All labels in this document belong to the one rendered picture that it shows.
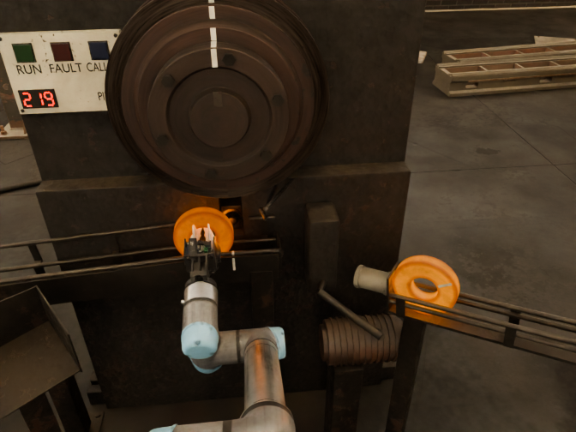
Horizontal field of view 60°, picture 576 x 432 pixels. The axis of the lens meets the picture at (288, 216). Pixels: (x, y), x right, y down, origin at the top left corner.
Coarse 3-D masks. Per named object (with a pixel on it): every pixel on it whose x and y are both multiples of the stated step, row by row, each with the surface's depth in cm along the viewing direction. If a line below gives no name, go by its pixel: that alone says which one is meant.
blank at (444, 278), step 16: (416, 256) 118; (400, 272) 119; (416, 272) 117; (432, 272) 115; (448, 272) 114; (400, 288) 121; (416, 288) 122; (448, 288) 115; (416, 304) 122; (448, 304) 117
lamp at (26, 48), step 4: (16, 48) 109; (20, 48) 109; (24, 48) 109; (28, 48) 109; (16, 52) 109; (20, 52) 109; (24, 52) 109; (28, 52) 109; (32, 52) 109; (16, 56) 109; (20, 56) 110; (24, 56) 110; (28, 56) 110; (32, 56) 110; (20, 60) 110; (24, 60) 110; (28, 60) 110; (32, 60) 110
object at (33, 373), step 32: (32, 288) 118; (0, 320) 116; (32, 320) 121; (0, 352) 117; (32, 352) 116; (64, 352) 116; (0, 384) 110; (32, 384) 109; (0, 416) 104; (32, 416) 117
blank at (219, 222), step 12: (180, 216) 128; (192, 216) 125; (204, 216) 126; (216, 216) 126; (180, 228) 127; (216, 228) 128; (228, 228) 128; (180, 240) 128; (216, 240) 130; (228, 240) 130; (180, 252) 130
